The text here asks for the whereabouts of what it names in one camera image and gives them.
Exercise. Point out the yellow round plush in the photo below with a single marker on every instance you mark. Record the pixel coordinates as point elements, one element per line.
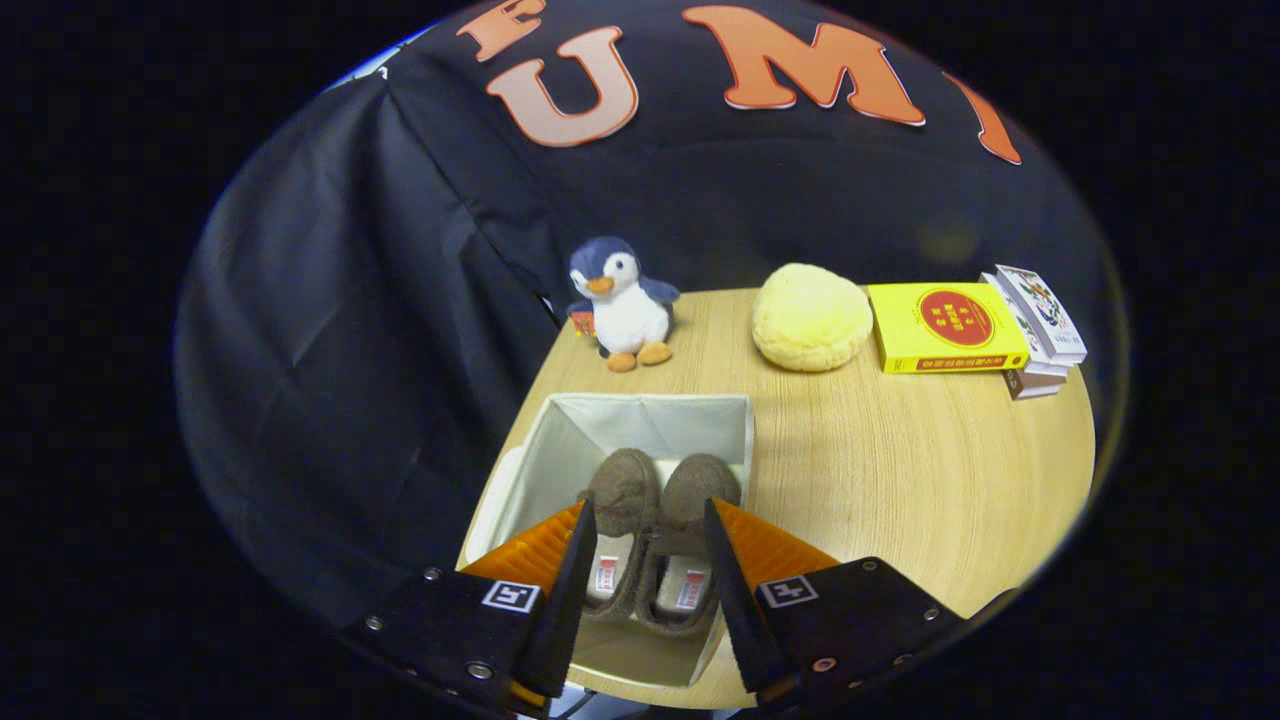
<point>810,320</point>

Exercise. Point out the penguin plush toy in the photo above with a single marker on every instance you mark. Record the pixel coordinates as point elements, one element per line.
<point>630,315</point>

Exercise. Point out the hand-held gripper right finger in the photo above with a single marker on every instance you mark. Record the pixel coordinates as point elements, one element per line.
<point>745,610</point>

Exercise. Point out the dark red book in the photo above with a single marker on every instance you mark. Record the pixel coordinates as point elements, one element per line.
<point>1035,384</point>

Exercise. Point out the yellow book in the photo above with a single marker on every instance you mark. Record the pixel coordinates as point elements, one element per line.
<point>945,325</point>

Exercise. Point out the beige fabric storage box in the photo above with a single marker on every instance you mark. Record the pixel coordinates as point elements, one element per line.
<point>640,420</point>

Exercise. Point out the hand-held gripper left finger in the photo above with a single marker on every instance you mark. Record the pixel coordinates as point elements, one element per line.
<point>565,610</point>

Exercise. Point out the brown fuzzy shoe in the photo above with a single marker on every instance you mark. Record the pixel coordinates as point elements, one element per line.
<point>700,485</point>
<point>625,480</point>

